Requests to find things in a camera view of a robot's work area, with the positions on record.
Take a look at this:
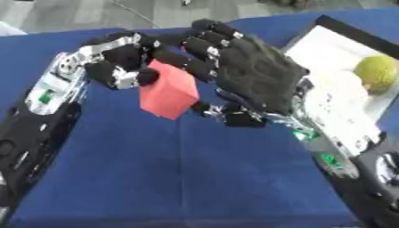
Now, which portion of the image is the black box white inside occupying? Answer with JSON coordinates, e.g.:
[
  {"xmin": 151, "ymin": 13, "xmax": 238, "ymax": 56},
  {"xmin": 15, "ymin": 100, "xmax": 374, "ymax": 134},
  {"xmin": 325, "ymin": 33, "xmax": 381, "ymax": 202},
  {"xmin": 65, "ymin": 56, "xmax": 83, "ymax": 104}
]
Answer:
[{"xmin": 279, "ymin": 14, "xmax": 399, "ymax": 126}]

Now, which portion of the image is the red block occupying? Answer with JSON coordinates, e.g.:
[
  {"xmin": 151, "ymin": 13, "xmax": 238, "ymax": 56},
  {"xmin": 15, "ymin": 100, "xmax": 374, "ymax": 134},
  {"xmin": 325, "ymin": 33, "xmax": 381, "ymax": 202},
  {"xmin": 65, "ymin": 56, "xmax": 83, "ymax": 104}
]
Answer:
[{"xmin": 138, "ymin": 59, "xmax": 201, "ymax": 121}]

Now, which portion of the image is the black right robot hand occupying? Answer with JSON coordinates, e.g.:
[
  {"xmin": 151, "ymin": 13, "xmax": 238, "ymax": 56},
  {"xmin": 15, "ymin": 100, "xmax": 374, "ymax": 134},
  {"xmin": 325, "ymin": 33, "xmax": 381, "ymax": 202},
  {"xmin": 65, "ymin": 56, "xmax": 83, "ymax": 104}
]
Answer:
[{"xmin": 151, "ymin": 18, "xmax": 312, "ymax": 128}]

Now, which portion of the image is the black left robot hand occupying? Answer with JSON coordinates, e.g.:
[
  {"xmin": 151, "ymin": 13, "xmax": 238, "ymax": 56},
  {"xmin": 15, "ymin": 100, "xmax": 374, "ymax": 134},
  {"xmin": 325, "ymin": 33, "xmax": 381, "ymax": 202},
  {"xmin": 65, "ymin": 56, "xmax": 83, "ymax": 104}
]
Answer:
[{"xmin": 77, "ymin": 30, "xmax": 164, "ymax": 91}]

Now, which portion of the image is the white cable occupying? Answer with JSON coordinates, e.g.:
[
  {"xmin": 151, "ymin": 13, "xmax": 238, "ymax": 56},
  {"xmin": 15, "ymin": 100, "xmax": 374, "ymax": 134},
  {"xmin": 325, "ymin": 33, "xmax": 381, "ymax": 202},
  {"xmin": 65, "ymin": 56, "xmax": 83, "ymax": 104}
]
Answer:
[{"xmin": 109, "ymin": 0, "xmax": 164, "ymax": 29}]

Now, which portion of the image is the yellow-green toy fruit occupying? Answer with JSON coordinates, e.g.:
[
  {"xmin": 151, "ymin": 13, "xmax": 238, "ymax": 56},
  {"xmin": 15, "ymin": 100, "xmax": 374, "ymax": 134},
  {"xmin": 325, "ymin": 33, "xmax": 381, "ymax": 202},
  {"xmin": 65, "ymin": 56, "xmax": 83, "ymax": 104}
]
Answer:
[{"xmin": 354, "ymin": 54, "xmax": 399, "ymax": 95}]

